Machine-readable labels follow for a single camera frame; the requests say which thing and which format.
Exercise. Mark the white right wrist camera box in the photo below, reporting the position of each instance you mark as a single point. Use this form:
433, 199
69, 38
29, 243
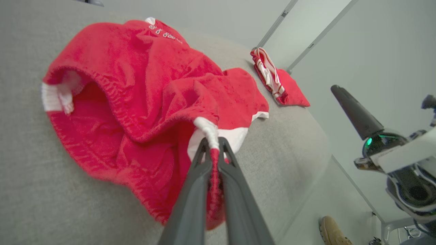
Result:
408, 153

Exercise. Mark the tan brown shoe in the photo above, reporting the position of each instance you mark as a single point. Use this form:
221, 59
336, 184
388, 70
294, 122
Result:
332, 233

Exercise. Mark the red shorts with white trim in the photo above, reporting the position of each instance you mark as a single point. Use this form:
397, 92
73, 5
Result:
136, 102

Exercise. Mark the red basketball jersey number 23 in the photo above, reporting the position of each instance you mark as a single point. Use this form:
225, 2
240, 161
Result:
293, 92

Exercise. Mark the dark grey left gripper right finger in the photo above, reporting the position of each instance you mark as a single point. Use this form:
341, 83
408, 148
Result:
242, 217

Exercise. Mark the grey partition post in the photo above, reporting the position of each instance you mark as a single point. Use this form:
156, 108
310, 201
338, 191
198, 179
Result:
276, 23
320, 35

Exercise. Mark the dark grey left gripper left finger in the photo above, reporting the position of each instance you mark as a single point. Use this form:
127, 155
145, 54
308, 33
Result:
190, 211

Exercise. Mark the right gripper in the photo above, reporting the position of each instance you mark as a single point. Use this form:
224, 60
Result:
412, 190

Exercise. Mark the white metal tube frame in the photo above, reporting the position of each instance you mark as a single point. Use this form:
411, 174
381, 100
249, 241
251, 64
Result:
388, 228

